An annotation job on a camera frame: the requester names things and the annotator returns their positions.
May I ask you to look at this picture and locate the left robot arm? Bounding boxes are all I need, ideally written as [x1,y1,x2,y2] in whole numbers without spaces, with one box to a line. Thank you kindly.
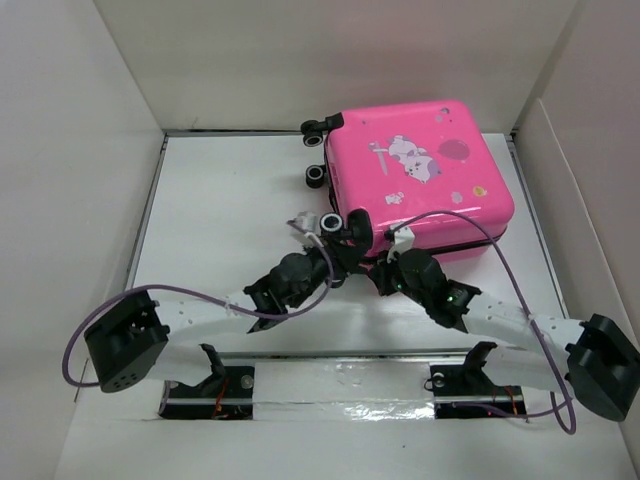
[84,236,369,397]

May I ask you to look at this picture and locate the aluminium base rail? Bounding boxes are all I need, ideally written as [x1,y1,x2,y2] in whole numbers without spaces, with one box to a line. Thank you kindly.
[158,356,526,421]

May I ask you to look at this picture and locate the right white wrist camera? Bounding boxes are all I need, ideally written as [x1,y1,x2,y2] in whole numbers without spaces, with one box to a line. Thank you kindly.
[386,225,415,263]

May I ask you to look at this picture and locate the pink hard-shell suitcase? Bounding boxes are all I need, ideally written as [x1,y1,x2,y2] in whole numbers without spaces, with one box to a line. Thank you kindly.
[300,99,515,258]

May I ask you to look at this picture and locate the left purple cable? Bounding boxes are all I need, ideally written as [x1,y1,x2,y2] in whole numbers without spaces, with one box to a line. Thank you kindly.
[62,225,335,388]

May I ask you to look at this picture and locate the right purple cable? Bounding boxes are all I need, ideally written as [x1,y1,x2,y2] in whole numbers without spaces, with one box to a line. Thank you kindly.
[387,210,577,435]

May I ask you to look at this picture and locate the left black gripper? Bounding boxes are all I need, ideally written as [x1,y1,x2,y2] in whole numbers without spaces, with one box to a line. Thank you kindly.
[287,234,366,310]

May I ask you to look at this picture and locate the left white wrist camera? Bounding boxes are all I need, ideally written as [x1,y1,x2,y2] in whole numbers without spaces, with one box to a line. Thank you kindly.
[286,211,320,243]

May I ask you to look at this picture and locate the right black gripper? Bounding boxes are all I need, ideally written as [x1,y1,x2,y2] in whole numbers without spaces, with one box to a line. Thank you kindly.
[365,247,429,308]

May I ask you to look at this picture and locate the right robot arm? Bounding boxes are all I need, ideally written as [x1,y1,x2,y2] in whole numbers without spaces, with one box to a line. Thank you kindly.
[368,249,639,422]

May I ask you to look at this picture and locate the purple cable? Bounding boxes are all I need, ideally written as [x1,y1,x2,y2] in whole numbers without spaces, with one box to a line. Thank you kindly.
[387,210,577,435]
[62,225,335,388]

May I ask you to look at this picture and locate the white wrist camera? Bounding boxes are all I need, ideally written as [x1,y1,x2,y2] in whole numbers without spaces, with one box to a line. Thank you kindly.
[286,211,320,243]
[386,225,415,263]

